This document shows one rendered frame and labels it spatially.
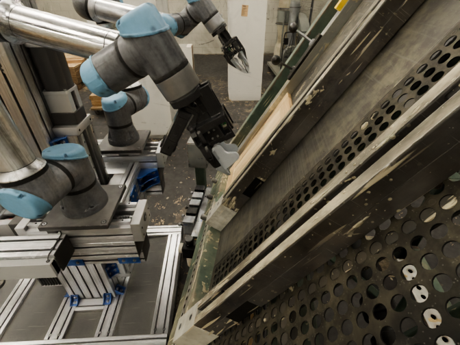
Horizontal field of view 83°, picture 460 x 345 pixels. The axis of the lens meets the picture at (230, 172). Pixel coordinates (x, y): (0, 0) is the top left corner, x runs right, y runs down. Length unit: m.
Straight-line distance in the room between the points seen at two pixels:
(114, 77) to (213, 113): 0.19
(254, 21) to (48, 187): 4.29
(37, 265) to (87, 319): 0.78
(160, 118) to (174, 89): 3.11
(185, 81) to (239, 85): 4.47
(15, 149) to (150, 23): 0.49
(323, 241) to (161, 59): 0.39
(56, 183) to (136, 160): 0.62
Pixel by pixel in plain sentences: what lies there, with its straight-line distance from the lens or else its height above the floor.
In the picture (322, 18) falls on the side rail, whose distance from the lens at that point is 1.41.
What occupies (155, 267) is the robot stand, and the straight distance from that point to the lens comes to 1.85.
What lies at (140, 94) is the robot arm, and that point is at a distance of 1.45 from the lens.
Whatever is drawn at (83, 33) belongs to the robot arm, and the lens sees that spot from 0.71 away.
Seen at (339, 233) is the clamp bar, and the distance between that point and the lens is 0.43.
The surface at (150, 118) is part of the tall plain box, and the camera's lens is 3.64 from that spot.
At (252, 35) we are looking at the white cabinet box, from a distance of 4.81.
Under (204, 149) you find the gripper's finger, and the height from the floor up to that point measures 1.40.
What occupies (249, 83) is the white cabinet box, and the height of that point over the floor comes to 0.32.
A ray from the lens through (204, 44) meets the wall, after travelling 9.25.
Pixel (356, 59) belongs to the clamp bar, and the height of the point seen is 1.53.
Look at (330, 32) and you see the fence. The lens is 1.18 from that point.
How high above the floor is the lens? 1.67
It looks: 35 degrees down
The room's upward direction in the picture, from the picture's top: straight up
